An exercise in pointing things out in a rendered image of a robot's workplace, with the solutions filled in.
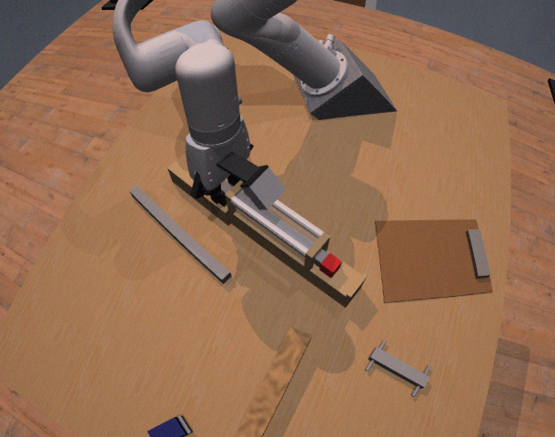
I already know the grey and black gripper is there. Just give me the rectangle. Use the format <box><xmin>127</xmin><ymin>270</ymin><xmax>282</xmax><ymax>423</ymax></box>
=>
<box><xmin>186</xmin><ymin>115</ymin><xmax>253</xmax><ymax>207</ymax></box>

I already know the brown wooden bar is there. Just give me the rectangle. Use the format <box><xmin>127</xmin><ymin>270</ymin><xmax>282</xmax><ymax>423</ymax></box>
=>
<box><xmin>235</xmin><ymin>327</ymin><xmax>312</xmax><ymax>437</ymax></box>

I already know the brown clipboard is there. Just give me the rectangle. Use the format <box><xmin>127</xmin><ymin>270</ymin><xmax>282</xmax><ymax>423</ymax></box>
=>
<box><xmin>375</xmin><ymin>219</ymin><xmax>493</xmax><ymax>303</ymax></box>

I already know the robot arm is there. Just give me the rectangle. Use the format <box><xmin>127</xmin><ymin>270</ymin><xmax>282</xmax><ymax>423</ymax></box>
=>
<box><xmin>112</xmin><ymin>0</ymin><xmax>348</xmax><ymax>210</ymax></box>

